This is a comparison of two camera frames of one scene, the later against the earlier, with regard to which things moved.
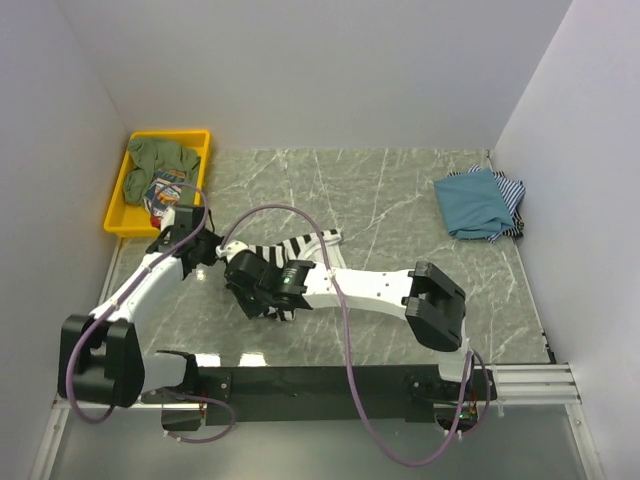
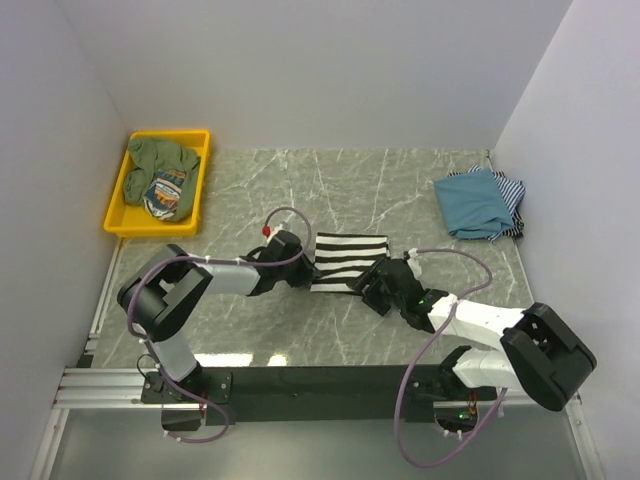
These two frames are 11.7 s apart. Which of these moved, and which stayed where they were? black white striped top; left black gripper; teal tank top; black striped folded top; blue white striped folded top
Moved: left black gripper; black white striped top
Stayed: teal tank top; black striped folded top; blue white striped folded top
